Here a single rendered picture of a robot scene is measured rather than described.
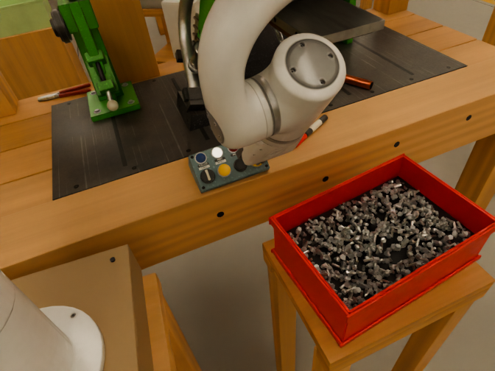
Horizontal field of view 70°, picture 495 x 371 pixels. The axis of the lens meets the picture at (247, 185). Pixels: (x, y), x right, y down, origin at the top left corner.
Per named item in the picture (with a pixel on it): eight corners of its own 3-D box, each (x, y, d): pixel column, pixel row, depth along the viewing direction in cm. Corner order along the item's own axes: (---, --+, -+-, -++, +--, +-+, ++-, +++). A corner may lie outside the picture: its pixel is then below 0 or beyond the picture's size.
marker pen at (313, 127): (322, 118, 85) (323, 112, 84) (328, 121, 84) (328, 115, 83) (290, 146, 78) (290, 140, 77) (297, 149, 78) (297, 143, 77)
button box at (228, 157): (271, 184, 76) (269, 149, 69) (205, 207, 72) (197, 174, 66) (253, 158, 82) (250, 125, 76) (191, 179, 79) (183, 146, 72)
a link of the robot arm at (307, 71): (264, 152, 49) (320, 129, 51) (289, 112, 36) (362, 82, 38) (238, 101, 50) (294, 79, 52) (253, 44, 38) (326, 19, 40)
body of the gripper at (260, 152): (257, 153, 51) (245, 173, 62) (318, 132, 53) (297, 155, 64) (238, 107, 52) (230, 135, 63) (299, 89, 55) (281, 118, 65)
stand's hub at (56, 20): (74, 46, 83) (59, 12, 78) (60, 49, 83) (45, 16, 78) (72, 35, 89) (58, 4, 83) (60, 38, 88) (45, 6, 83)
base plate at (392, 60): (465, 71, 98) (468, 65, 97) (56, 206, 74) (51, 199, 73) (371, 25, 127) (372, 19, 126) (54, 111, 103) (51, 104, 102)
